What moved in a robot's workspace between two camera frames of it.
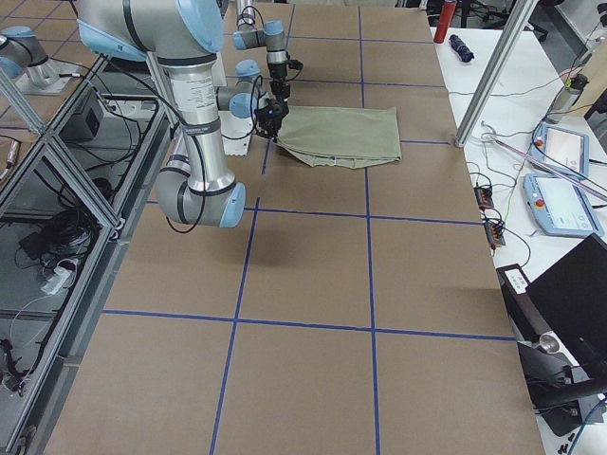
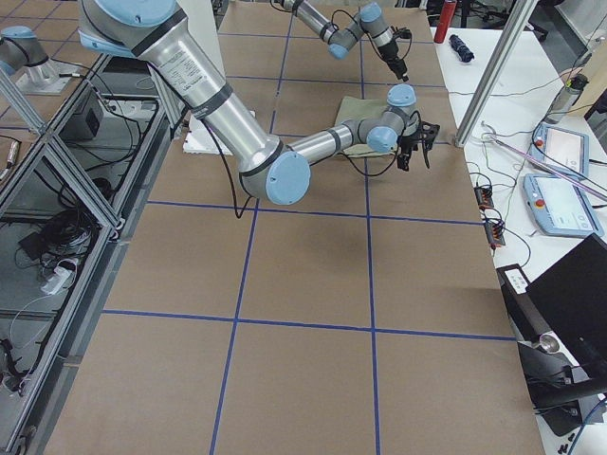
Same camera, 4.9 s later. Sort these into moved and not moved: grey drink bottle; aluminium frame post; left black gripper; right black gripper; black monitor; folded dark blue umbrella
Moved: left black gripper; right black gripper
Not moved: black monitor; aluminium frame post; grey drink bottle; folded dark blue umbrella
